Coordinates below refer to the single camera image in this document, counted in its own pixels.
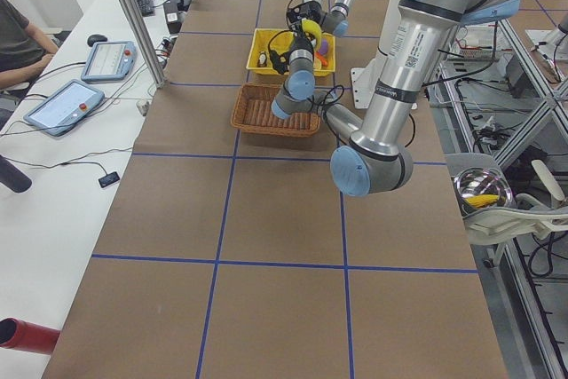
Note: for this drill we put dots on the red cylinder bottle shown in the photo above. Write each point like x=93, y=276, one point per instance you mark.
x=20, y=335

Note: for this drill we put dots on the yellow plastic basket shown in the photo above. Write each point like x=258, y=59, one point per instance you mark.
x=265, y=39

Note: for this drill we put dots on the yellow tape roll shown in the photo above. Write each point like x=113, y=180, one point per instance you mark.
x=312, y=29

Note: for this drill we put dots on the far teach pendant tablet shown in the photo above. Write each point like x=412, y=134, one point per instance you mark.
x=109, y=62

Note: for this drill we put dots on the purple foam block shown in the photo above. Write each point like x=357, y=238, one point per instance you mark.
x=324, y=48

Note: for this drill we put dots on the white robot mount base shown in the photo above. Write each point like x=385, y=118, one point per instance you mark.
x=364, y=79

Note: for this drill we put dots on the teach pendant tablet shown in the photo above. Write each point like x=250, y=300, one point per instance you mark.
x=65, y=108
x=109, y=62

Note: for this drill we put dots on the white chair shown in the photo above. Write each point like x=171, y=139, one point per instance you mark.
x=498, y=225

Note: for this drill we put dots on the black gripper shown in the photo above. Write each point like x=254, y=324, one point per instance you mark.
x=309, y=9
x=300, y=44

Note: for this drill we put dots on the seated person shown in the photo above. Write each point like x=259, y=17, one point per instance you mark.
x=26, y=50

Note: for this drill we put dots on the toy orange carrot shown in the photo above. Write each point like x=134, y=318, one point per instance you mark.
x=321, y=58

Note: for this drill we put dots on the aluminium frame post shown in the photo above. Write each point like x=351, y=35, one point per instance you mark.
x=145, y=45

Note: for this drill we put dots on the steel pot with corn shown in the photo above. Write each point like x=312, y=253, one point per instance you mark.
x=479, y=188

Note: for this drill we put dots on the small black device on cable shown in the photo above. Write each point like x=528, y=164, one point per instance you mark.
x=109, y=179

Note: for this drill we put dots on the brown wicker basket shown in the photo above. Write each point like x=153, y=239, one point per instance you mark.
x=252, y=113

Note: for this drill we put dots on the black computer mouse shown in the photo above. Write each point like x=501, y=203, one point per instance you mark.
x=95, y=38

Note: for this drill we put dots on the near teach pendant tablet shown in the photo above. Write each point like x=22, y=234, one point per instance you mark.
x=65, y=108

